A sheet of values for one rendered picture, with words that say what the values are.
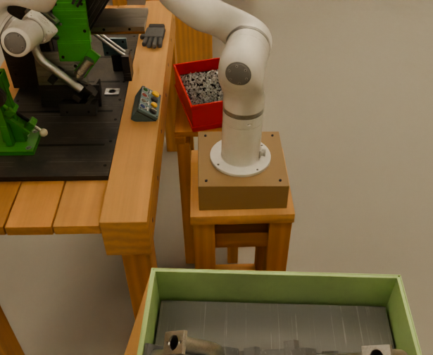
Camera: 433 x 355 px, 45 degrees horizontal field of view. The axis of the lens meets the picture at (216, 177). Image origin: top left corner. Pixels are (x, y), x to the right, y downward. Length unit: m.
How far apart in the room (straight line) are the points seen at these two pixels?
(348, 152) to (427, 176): 0.46
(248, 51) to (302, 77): 2.55
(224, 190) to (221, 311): 0.37
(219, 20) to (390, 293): 0.82
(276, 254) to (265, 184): 0.30
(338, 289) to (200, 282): 0.35
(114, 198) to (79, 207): 0.11
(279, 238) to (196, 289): 0.42
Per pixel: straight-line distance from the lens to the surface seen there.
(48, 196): 1.70
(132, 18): 2.07
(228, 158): 1.59
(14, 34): 1.61
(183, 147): 2.05
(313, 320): 1.39
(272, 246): 1.72
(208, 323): 1.37
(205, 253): 1.73
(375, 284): 1.39
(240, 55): 1.33
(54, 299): 2.55
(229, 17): 1.43
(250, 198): 1.58
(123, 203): 1.59
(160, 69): 2.18
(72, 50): 1.94
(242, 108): 1.46
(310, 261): 2.60
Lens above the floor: 2.01
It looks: 42 degrees down
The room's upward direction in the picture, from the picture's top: 1 degrees counter-clockwise
